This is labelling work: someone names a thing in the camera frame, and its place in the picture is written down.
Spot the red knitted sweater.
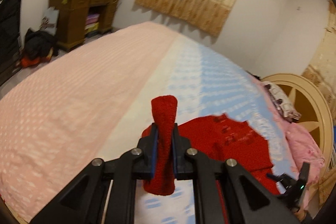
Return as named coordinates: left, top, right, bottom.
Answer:
left=141, top=94, right=283, bottom=224

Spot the pink blanket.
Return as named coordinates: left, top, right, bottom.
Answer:
left=250, top=76, right=325, bottom=186

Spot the cream round headboard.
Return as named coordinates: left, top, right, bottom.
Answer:
left=262, top=73, right=334, bottom=176

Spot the patterned white pillow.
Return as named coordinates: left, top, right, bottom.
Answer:
left=262, top=81, right=301, bottom=122

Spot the pink and blue bed sheet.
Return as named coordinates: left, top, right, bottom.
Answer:
left=1, top=22, right=298, bottom=221

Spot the beige side curtain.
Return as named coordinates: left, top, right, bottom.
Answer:
left=300, top=0, right=336, bottom=125

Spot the black bag on floor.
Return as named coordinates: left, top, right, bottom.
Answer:
left=21, top=28, right=59, bottom=68

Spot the white paper bag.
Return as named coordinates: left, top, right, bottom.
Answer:
left=39, top=7, right=59, bottom=36

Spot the brown wooden desk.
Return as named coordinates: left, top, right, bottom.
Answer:
left=49, top=0, right=119, bottom=52

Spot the black rack at wall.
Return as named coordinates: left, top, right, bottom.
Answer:
left=0, top=0, right=21, bottom=85

